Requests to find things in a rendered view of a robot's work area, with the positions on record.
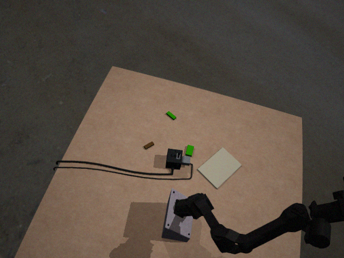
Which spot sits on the green rectangular block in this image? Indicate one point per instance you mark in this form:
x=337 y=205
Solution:
x=171 y=115
x=189 y=151

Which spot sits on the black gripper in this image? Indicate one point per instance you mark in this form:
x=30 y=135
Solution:
x=332 y=213

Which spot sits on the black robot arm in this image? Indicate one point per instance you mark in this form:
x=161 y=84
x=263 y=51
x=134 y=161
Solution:
x=292 y=219

